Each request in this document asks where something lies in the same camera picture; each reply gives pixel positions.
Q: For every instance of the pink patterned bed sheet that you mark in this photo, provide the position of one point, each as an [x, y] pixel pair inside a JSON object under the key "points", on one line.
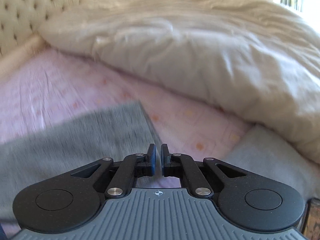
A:
{"points": [[54, 87]]}

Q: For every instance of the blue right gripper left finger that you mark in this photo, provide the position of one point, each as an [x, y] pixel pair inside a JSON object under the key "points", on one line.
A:
{"points": [[151, 160]]}

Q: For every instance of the grey speckled pants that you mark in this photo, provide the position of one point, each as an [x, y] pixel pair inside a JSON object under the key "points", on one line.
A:
{"points": [[114, 132]]}

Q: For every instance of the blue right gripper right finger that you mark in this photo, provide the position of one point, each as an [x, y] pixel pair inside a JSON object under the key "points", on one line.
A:
{"points": [[165, 160]]}

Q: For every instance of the cream duvet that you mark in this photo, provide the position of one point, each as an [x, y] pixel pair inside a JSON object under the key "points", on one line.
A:
{"points": [[252, 58]]}

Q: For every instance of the cream tufted headboard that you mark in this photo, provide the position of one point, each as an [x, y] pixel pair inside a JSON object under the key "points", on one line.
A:
{"points": [[21, 19]]}

